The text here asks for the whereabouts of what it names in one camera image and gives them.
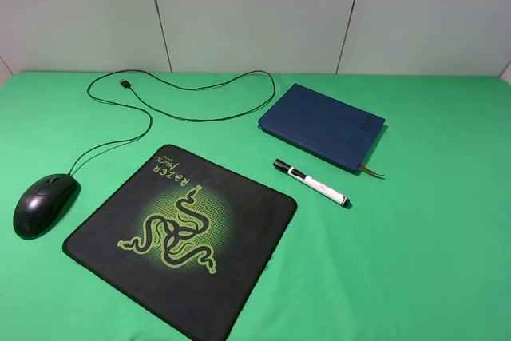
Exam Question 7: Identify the black green Razer mousepad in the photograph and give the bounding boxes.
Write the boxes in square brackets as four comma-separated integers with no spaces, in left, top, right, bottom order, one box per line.
[62,145,297,340]

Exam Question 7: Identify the green tablecloth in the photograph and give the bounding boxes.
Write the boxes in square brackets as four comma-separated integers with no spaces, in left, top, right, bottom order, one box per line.
[1,73,510,340]

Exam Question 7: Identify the black computer mouse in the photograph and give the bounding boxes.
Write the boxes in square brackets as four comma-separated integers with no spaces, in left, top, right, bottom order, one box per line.
[13,173,81,240]

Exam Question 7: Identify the black mouse USB cable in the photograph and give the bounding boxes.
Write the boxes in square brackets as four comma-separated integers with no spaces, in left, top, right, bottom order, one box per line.
[69,69,276,176]

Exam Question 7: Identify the white black marker pen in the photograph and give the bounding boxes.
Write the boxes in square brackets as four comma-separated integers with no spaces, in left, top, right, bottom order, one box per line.
[273,159,351,208]

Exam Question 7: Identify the dark blue notebook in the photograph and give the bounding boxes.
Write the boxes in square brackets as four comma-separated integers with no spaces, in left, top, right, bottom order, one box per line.
[258,83,385,178]

